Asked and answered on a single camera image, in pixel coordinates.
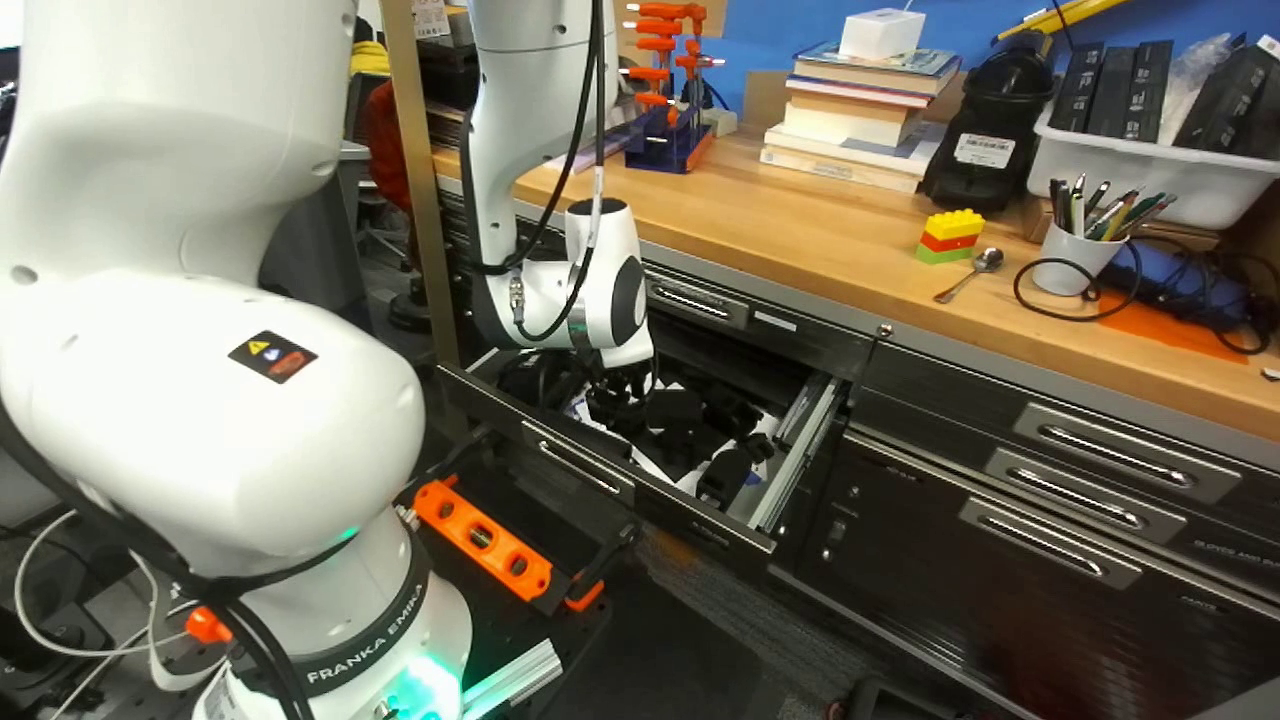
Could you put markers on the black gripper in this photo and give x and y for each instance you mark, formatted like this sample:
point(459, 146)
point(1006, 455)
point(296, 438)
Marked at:
point(638, 400)

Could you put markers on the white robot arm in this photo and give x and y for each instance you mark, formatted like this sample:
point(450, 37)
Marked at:
point(242, 440)

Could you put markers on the open grey drawer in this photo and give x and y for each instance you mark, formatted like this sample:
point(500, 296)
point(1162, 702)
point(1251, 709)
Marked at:
point(711, 438)

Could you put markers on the orange spirit level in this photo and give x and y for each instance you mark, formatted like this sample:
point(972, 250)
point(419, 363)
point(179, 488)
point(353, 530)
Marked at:
point(500, 552)

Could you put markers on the colourful toy brick stack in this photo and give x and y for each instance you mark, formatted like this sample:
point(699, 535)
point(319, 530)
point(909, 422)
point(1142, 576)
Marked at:
point(951, 234)

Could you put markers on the stack of books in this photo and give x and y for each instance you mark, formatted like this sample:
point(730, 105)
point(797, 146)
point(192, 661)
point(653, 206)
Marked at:
point(870, 122)

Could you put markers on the metal spoon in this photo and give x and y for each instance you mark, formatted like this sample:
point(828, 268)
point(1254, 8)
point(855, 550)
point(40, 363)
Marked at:
point(983, 262)

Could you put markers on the closed cabinet drawers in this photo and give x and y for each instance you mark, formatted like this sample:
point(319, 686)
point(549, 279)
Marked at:
point(1050, 542)

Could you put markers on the white pen cup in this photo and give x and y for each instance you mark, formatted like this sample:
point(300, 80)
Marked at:
point(1065, 262)

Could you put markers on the white plastic bin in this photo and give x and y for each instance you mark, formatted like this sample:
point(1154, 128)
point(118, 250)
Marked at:
point(1210, 191)

